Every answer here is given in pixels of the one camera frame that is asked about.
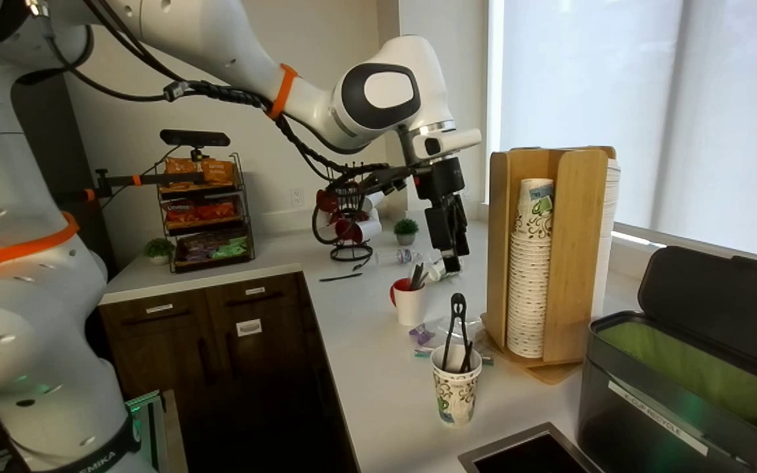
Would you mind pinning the steel trash bin black lid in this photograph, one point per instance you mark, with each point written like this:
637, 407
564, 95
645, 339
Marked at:
643, 411

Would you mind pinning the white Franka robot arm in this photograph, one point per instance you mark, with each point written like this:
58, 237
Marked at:
11, 331

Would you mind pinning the green bin liner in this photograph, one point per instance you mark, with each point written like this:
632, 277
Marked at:
703, 369

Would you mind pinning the small potted green plant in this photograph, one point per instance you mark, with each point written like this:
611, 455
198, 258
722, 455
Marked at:
159, 250
405, 230

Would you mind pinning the stack of floral paper cups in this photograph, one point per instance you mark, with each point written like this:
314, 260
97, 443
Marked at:
528, 279

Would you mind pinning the robot mounting base frame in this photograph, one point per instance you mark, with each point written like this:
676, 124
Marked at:
146, 428

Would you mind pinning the purple packet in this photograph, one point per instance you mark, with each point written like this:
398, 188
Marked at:
422, 334

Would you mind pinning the clear plastic wrapper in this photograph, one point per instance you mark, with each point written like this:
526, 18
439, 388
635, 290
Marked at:
473, 331

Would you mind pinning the black stereo camera bar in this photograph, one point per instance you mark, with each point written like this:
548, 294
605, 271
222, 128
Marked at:
196, 138

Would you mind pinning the white cabinet label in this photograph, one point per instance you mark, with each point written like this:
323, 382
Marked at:
247, 326

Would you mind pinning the small dark utensil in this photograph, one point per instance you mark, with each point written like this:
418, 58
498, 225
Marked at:
340, 277

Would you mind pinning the black counter sink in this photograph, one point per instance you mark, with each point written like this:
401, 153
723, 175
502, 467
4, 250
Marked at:
526, 455

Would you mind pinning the white roller window blind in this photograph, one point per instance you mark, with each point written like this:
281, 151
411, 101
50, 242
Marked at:
737, 122
589, 107

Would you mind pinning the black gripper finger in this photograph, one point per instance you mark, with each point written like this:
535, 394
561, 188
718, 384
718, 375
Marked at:
439, 231
457, 241

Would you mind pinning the black mug tree stand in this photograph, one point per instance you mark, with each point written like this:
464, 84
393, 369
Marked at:
354, 254

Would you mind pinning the stirrer sticks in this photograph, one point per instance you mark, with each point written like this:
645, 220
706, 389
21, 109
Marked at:
417, 277

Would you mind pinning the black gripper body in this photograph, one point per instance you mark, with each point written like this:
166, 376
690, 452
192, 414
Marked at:
443, 184

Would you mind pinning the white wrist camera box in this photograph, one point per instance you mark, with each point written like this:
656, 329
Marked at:
452, 143

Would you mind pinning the black tongs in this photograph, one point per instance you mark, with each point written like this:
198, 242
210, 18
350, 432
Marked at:
457, 329

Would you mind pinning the dark wood cabinet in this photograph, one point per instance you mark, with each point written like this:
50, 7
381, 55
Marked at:
222, 376

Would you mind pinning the black camera stand rod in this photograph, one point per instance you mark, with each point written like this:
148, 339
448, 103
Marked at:
118, 181

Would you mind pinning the wooden cup dispenser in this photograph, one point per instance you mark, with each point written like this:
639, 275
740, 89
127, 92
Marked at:
577, 263

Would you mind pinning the black panel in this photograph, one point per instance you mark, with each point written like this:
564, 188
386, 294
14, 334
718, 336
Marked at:
53, 147

